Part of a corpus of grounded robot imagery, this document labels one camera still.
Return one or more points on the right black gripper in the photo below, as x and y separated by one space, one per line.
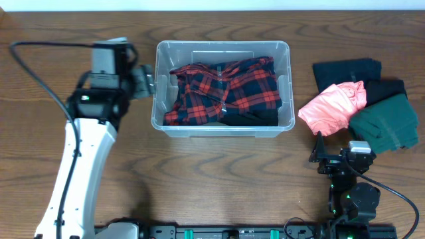
331 161

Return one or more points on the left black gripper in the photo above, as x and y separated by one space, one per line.
143 81

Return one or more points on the pink garment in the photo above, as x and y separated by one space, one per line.
332 109

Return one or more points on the black garment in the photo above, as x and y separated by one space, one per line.
255 118

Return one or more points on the red navy plaid shirt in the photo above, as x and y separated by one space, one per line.
207 92

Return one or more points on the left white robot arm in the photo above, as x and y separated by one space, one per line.
97 105

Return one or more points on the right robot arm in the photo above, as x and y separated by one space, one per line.
352 204

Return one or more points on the clear plastic storage bin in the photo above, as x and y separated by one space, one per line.
172 54

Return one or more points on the dark green folded garment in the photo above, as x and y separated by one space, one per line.
390 124

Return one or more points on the dark navy folded garment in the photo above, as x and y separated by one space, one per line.
337 72

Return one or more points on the black folded cloth right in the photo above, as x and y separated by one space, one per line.
381 90

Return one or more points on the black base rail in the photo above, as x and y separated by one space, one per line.
265 232

